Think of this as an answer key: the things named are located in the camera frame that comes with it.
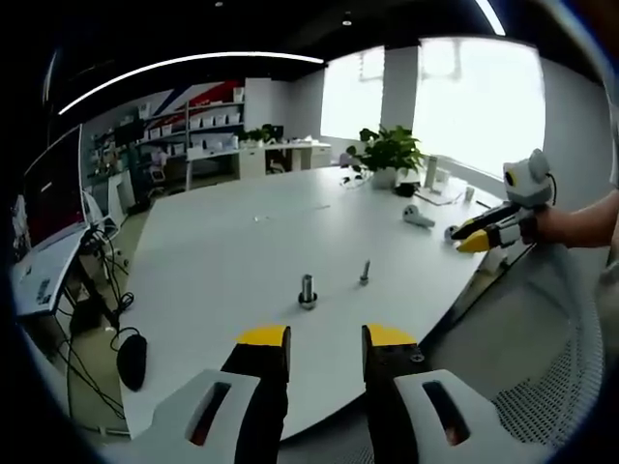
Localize thick metal threaded stud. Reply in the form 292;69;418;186
297;274;320;311

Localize small green desk plants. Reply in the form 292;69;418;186
239;124;277;146

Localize large computer monitor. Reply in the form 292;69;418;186
21;123;86;252

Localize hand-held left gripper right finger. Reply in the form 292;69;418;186
361;322;557;464

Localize long white cabinet desk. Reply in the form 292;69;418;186
186;137;333;183

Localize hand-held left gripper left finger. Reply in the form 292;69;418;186
128;324;293;464

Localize green potted plant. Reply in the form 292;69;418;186
345;124;427;189

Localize person's grey shirt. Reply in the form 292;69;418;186
598;159;619;304

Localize black oval object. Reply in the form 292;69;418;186
117;333;149;392

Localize shelf with white bins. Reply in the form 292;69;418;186
134;86;246;146

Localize white mesh office chair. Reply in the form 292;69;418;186
289;241;608;464

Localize white standing desk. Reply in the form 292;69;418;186
9;224;120;320

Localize bundle of black cables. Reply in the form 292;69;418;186
62;224;141;422

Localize black background monitor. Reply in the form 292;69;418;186
113;120;146;147

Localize ceiling light strip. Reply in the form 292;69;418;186
476;0;507;35
57;50;325;116

